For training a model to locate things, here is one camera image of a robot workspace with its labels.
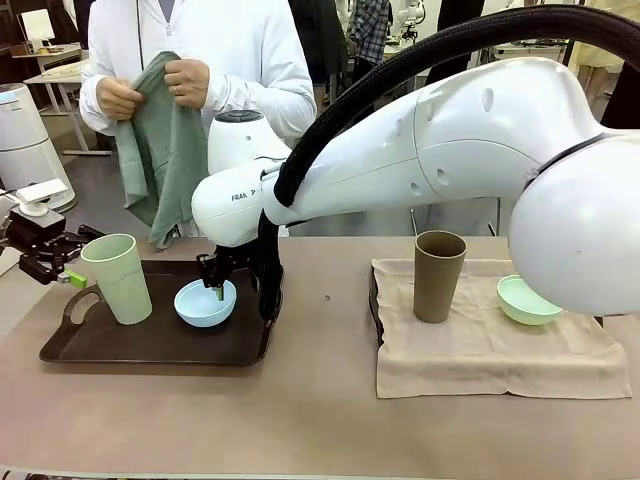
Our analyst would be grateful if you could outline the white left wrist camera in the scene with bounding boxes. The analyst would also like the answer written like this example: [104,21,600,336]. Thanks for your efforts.
[13,179,69,217]

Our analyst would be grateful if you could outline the light green plastic bowl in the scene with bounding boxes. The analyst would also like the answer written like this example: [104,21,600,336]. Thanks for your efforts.
[496,273,564,327]

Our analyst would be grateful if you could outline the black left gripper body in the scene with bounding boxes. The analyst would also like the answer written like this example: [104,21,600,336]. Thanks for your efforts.
[0,208,84,262]

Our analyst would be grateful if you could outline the beige cloth mat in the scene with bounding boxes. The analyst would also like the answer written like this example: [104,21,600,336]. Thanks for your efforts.
[370,257,634,400]

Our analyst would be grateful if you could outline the person in white jacket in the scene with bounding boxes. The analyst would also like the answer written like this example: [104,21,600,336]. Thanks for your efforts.
[79,0,319,239]

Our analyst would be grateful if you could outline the person's right forearm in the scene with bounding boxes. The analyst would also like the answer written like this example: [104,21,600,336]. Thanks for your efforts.
[79,69,120,134]

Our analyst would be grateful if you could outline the brown plastic tray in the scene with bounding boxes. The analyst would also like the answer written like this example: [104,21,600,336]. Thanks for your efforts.
[38,259,285,368]

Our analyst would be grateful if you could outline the green cloth mat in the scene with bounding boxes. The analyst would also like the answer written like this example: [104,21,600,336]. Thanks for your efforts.
[115,51,211,250]

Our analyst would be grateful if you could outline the person's right hand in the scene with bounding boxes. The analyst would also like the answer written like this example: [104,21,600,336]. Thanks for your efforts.
[95,74,146,123]

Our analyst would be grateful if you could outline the black earphone cord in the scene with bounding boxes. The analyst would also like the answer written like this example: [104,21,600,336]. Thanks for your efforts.
[133,0,145,67]

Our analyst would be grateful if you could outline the white air purifier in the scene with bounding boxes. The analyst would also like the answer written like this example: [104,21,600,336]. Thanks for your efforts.
[0,83,79,214]

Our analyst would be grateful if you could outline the light green plastic cup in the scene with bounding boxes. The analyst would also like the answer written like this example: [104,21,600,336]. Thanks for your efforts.
[80,233,153,326]

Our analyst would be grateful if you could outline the light blue plastic bowl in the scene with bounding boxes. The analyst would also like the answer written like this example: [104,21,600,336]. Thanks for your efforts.
[173,279,238,329]

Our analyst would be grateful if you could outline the black plastic tray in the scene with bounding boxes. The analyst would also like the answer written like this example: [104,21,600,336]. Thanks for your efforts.
[368,264,386,347]

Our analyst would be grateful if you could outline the person's left hand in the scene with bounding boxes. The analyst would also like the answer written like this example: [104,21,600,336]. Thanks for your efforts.
[163,58,211,109]

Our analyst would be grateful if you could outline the grey background desk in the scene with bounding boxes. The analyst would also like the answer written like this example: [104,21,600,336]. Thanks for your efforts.
[12,43,114,157]

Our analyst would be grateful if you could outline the bystander in black clothes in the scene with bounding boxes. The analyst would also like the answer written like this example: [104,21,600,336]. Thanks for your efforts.
[287,0,351,107]

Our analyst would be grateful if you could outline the brown plastic cup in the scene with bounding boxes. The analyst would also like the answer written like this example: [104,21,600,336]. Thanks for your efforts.
[412,230,468,324]

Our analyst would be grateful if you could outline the bystander in plaid shirt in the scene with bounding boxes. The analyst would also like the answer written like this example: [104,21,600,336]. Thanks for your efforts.
[347,0,395,67]

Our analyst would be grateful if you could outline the bystander in yellow top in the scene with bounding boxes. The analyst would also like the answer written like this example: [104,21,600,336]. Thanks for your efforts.
[569,38,627,101]

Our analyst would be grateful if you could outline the person's left forearm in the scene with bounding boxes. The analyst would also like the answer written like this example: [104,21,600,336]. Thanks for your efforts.
[202,64,319,142]

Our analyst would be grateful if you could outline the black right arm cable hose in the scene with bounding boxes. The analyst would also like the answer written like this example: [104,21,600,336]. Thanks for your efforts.
[257,4,640,321]

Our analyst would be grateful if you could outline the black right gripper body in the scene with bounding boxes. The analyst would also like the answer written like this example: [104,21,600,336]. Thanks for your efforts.
[195,243,252,291]

